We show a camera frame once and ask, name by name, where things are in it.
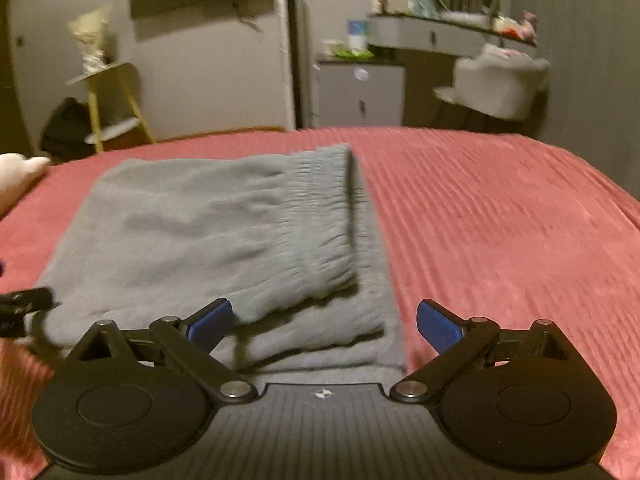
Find grey vanity desk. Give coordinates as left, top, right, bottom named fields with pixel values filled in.
left=367, top=11, right=538, bottom=58

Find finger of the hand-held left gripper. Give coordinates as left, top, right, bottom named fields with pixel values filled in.
left=0, top=286, right=55, bottom=339

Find wrapped bouquet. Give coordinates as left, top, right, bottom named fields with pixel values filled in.
left=67, top=6, right=115, bottom=75

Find yellow side table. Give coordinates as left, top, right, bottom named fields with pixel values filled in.
left=65, top=61, right=157, bottom=153

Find green packet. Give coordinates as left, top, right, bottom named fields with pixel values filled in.
left=324, top=39, right=376, bottom=62

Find grey upholstered chair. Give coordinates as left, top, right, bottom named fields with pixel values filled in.
left=432, top=44, right=551, bottom=122

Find white plush toy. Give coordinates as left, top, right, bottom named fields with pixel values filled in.
left=0, top=153, right=52, bottom=215

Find grey striped curtain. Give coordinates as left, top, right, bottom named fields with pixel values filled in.
left=510, top=0, right=640, bottom=196

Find white blue bottle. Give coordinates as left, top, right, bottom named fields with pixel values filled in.
left=347, top=19, right=369, bottom=52

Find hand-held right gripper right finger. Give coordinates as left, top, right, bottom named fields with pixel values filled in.
left=389, top=299, right=571, bottom=404

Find grey small cabinet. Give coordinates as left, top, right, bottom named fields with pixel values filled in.
left=315, top=57, right=407, bottom=128

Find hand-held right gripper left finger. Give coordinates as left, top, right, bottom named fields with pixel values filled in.
left=65, top=297, right=258, bottom=404

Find grey pants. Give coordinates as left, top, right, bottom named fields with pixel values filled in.
left=32, top=144, right=408, bottom=376

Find pink ribbed bed blanket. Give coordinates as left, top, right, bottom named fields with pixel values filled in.
left=0, top=125, right=640, bottom=480

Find black bag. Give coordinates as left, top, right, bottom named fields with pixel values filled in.
left=39, top=96, right=97, bottom=162

